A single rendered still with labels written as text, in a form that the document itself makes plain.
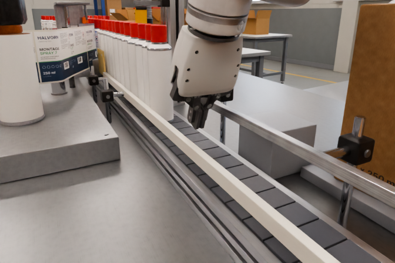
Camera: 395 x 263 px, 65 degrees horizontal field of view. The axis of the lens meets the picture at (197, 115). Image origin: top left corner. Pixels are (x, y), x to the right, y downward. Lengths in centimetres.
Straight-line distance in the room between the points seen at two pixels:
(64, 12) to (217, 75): 84
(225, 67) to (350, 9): 622
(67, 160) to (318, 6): 676
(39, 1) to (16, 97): 769
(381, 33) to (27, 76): 64
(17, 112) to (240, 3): 53
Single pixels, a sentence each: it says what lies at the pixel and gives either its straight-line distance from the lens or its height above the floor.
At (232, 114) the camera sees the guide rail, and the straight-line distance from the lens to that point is 48.
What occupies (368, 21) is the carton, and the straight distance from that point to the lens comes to 49.
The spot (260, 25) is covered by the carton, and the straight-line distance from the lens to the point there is 514.
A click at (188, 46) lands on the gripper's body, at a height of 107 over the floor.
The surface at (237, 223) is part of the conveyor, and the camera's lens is 38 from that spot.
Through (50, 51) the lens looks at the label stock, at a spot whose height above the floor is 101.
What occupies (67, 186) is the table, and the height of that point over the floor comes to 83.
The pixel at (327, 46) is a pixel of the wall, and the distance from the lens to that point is 698.
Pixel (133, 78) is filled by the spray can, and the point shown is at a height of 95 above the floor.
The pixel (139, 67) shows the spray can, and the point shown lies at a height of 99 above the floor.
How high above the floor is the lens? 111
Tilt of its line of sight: 18 degrees down
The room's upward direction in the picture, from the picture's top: straight up
